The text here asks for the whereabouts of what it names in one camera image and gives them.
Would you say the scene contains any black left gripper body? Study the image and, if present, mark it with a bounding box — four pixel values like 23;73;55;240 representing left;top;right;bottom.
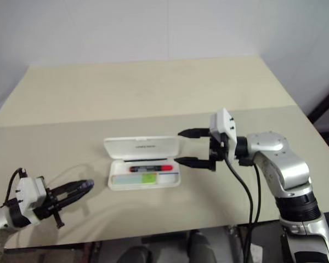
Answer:
34;186;65;230

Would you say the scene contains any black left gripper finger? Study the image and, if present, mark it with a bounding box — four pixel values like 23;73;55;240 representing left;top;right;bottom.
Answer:
57;186;94;209
54;179;95;198

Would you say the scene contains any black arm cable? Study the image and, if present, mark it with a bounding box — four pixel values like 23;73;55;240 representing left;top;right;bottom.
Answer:
224;157;254;263
1;167;27;209
246;163;262;228

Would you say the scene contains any metal table leg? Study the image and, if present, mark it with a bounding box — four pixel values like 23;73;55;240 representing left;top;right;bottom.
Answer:
226;224;243;263

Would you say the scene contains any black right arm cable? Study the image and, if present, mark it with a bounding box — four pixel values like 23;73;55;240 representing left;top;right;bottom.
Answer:
246;163;262;228
224;157;254;263

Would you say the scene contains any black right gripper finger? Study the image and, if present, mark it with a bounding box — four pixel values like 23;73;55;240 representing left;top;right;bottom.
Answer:
174;157;212;169
177;127;211;139

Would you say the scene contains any red and black marker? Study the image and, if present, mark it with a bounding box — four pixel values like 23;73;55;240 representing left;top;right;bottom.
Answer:
129;165;174;173

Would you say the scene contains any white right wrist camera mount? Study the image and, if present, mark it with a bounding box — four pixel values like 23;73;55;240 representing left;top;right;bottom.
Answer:
209;108;238;161

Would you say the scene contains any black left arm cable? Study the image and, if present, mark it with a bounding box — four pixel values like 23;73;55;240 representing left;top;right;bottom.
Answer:
1;167;27;209

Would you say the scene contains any dark table frame rail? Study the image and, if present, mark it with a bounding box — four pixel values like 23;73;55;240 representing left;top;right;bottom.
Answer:
4;242;86;251

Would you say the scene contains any white plastic pencil case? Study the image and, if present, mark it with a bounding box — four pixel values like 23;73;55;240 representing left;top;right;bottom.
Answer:
103;135;183;191

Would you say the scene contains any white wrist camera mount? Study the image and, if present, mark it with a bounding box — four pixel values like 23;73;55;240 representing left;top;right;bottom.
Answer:
15;176;49;227
209;108;238;161

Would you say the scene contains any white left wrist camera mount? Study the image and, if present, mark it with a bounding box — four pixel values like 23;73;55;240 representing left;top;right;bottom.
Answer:
15;176;49;227

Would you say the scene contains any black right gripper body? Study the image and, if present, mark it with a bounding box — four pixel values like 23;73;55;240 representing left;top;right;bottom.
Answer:
208;131;231;172

